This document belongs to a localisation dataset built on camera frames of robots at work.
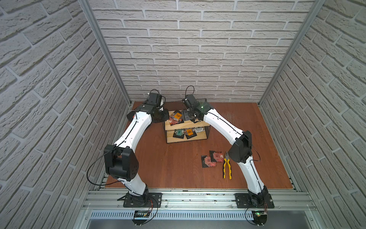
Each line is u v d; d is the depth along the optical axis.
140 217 0.72
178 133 0.98
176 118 0.87
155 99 0.66
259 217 0.70
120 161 0.44
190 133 0.99
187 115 0.80
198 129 1.00
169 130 1.00
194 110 0.65
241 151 0.54
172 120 0.87
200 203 0.74
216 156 0.89
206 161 0.87
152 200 0.76
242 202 0.73
